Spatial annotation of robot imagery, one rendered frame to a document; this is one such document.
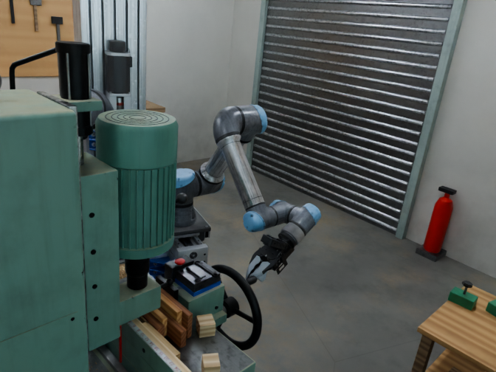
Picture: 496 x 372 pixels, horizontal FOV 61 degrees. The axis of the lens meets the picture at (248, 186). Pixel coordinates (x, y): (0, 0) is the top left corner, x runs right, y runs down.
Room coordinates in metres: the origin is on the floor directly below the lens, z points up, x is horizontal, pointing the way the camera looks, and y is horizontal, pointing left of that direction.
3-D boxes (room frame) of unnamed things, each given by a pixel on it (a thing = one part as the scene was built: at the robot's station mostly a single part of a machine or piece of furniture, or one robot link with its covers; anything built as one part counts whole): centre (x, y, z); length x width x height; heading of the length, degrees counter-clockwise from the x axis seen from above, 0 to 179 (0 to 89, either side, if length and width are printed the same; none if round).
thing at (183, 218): (1.73, 0.30, 0.87); 0.15 x 0.15 x 0.10
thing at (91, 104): (0.80, 0.35, 1.53); 0.08 x 0.08 x 0.17; 47
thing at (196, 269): (1.06, 0.14, 0.99); 0.13 x 0.11 x 0.06; 47
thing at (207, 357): (0.78, 0.04, 0.92); 0.04 x 0.04 x 0.04; 14
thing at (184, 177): (1.74, 0.29, 0.98); 0.13 x 0.12 x 0.14; 133
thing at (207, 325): (0.92, 0.07, 0.92); 0.04 x 0.04 x 0.04; 21
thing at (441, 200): (3.21, -1.60, 0.30); 0.19 x 0.18 x 0.60; 134
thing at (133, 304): (0.89, 0.27, 0.99); 0.14 x 0.07 x 0.09; 137
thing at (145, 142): (0.91, 0.25, 1.32); 0.18 x 0.18 x 0.31
